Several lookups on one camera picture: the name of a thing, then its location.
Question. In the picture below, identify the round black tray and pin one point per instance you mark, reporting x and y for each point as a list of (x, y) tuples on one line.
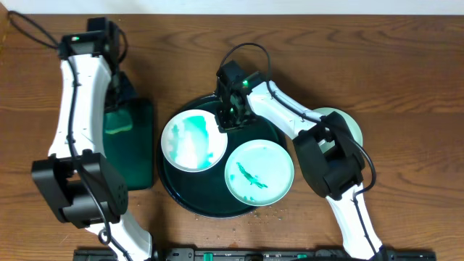
[(205, 193)]

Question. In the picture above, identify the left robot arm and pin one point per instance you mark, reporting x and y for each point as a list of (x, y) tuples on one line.
[(102, 148)]

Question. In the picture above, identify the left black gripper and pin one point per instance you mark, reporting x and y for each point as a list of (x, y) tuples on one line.
[(121, 96)]

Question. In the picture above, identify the rectangular black tray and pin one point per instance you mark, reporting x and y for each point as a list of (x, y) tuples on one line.
[(132, 152)]

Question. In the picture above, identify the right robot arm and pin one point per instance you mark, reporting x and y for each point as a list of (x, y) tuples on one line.
[(330, 158)]

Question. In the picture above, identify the white plate bottom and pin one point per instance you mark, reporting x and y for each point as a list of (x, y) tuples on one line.
[(259, 172)]

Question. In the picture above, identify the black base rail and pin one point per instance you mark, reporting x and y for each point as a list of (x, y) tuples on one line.
[(188, 254)]

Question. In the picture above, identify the green scouring sponge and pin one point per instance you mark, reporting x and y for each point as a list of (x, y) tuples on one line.
[(117, 121)]

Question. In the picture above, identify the white plate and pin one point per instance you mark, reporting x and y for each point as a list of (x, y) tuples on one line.
[(259, 172), (354, 128), (191, 141)]

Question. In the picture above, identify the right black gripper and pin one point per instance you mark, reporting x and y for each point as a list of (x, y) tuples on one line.
[(223, 123)]

